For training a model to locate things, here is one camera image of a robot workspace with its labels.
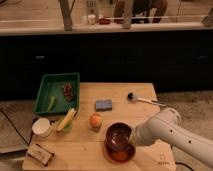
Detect orange peach fruit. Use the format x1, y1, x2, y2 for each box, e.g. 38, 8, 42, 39
89, 113, 102, 129

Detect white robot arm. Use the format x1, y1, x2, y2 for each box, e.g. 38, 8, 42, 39
129, 107, 213, 169

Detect green vegetable piece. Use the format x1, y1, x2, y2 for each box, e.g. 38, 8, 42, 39
47, 96, 56, 111

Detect black cable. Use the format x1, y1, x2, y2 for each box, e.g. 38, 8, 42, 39
174, 161, 213, 171

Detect dark brown bowl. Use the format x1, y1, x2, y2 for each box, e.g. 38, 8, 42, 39
105, 122, 135, 152

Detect black white brush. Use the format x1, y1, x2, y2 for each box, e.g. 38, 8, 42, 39
127, 93, 166, 107

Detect blue sponge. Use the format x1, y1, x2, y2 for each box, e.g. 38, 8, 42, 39
95, 100, 112, 111

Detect red object on counter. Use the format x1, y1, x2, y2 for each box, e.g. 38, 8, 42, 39
99, 18, 110, 25

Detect green plastic tray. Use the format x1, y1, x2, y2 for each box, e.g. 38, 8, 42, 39
34, 73, 80, 116

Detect white cup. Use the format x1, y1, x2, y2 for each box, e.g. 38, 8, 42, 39
32, 118, 52, 137

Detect bunch of dark grapes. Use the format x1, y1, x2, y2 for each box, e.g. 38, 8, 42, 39
62, 83, 73, 102

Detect orange bowl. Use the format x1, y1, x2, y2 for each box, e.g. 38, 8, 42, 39
104, 142, 136, 163

